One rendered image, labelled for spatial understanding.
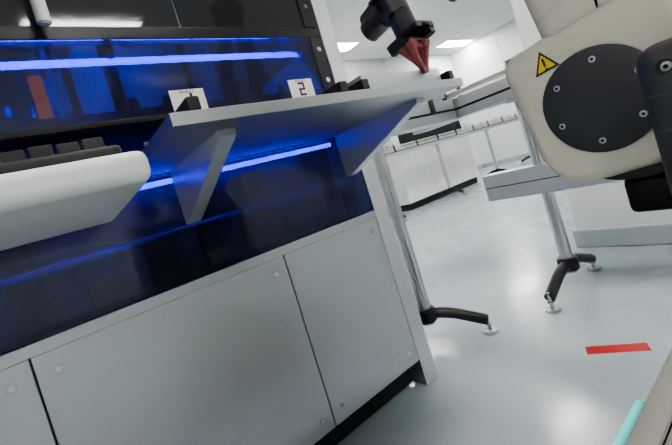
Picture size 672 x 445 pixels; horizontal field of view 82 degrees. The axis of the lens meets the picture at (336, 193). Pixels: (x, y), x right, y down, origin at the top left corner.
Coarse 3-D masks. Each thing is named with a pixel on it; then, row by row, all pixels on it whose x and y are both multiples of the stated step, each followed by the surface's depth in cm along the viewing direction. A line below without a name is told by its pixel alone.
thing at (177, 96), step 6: (174, 90) 93; (180, 90) 94; (186, 90) 95; (192, 90) 96; (198, 90) 96; (174, 96) 93; (180, 96) 94; (186, 96) 94; (198, 96) 96; (204, 96) 97; (174, 102) 93; (180, 102) 93; (204, 102) 97; (174, 108) 92; (204, 108) 97
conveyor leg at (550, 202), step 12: (516, 108) 161; (528, 132) 159; (528, 144) 160; (540, 156) 159; (552, 192) 159; (552, 204) 159; (552, 216) 160; (552, 228) 161; (564, 228) 160; (564, 240) 160; (564, 252) 160
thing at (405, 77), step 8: (392, 72) 83; (400, 72) 85; (408, 72) 86; (416, 72) 88; (432, 72) 91; (352, 80) 79; (368, 80) 79; (376, 80) 80; (384, 80) 81; (392, 80) 83; (400, 80) 84; (408, 80) 86; (416, 80) 87; (424, 80) 89; (432, 80) 91
